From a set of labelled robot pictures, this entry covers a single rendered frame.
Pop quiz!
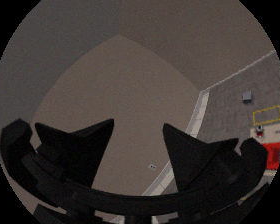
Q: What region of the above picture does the grey wheel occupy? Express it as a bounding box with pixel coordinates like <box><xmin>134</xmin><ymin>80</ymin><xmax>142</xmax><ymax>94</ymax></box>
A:
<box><xmin>256</xmin><ymin>125</ymin><xmax>264</xmax><ymax>135</ymax></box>

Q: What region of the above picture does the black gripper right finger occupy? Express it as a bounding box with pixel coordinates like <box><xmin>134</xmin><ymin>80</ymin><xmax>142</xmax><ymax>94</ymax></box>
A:
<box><xmin>163</xmin><ymin>124</ymin><xmax>240</xmax><ymax>192</ymax></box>

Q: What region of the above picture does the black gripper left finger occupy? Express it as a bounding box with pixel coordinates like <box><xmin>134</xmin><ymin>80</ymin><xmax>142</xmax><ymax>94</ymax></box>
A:
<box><xmin>35</xmin><ymin>119</ymin><xmax>115</xmax><ymax>188</ymax></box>

